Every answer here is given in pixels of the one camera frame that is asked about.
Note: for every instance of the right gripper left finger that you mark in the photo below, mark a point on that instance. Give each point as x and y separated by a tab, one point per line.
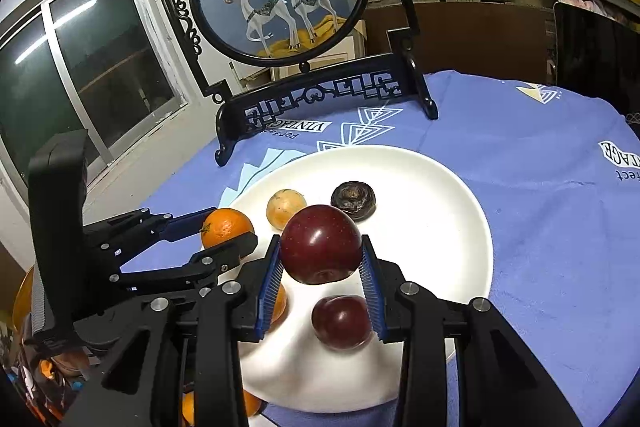
173	338

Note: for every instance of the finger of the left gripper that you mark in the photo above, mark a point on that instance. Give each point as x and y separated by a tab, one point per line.
211	262
140	229

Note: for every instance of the orange mandarin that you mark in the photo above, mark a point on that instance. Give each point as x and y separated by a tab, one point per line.
224	224

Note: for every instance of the large dark red plum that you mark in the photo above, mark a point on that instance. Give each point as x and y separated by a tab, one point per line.
320	244

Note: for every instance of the wooden chair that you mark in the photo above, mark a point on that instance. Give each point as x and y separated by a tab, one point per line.
23	301

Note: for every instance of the tan round longan fruit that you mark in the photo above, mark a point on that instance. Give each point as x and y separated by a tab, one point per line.
282	206

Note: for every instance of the small dark red plum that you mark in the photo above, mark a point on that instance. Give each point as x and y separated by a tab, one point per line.
341	322

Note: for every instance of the dark brown water chestnut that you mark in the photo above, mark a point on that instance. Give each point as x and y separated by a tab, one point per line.
356	199

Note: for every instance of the white round plate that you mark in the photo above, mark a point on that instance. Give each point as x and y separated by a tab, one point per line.
426	220

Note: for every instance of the round deer art screen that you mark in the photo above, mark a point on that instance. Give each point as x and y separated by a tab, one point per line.
275	34

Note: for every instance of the aluminium frame window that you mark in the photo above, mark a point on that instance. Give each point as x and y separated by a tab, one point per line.
103	66

